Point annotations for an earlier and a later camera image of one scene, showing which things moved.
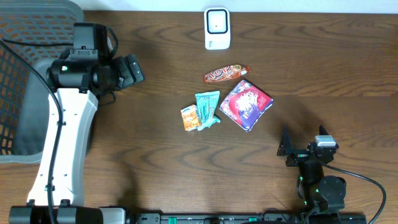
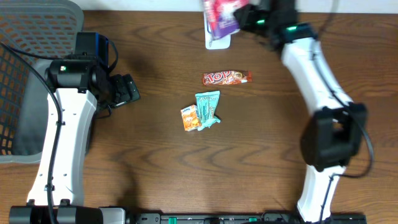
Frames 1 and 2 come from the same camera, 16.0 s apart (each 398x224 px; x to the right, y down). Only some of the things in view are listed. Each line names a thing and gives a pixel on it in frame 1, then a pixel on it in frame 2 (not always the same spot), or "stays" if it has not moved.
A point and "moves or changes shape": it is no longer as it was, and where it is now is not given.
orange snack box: x=191 y=118 stays
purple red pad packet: x=244 y=104 -> x=219 y=22
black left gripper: x=125 y=72 -> x=125 y=90
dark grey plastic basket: x=24 y=89 stays
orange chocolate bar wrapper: x=226 y=72 moves or changes shape
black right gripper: x=299 y=155 -> x=244 y=16
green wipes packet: x=206 y=104 stays
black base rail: x=249 y=218 stays
